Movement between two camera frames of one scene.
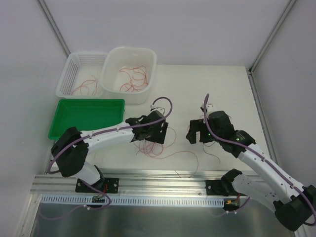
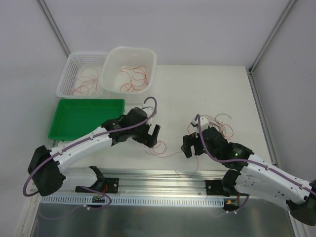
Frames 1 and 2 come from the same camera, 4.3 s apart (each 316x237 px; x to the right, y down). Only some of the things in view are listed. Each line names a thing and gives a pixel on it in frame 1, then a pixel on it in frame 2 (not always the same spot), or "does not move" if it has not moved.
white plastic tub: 129,73 does not move
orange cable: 138,76 does not move
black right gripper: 199,131 to 195,144
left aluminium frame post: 55,26 does not move
